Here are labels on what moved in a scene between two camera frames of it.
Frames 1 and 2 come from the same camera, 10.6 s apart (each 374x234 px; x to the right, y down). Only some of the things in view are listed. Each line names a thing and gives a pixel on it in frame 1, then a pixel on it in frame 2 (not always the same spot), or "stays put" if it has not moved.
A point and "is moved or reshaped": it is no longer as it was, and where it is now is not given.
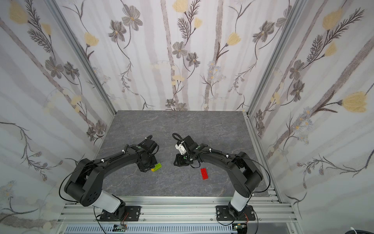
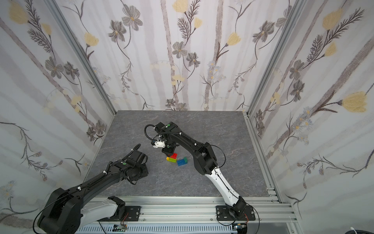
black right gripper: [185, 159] → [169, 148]
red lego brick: [204, 174] is moved or reshaped
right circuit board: [241, 228] stays put
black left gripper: [144, 168] → [145, 173]
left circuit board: [117, 227] stays put
